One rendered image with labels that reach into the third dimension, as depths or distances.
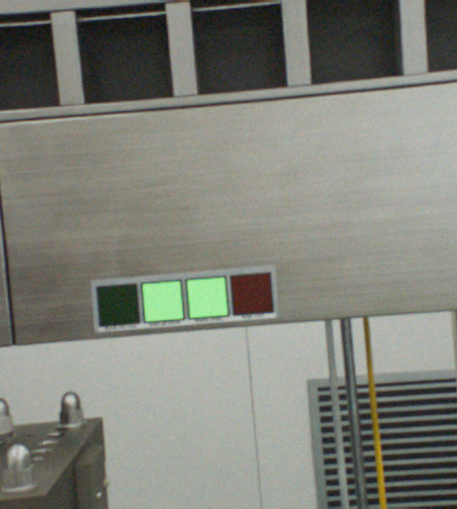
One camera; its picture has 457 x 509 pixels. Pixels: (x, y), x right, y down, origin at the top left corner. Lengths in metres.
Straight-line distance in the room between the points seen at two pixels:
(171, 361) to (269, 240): 2.41
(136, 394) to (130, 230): 2.43
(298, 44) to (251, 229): 0.25
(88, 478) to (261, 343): 2.54
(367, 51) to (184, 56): 0.26
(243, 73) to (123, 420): 2.48
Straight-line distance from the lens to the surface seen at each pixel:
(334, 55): 1.64
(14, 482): 1.27
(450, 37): 1.66
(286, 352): 3.92
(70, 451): 1.43
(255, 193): 1.55
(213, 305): 1.55
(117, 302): 1.56
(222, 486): 4.01
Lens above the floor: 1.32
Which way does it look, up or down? 3 degrees down
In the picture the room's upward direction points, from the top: 5 degrees counter-clockwise
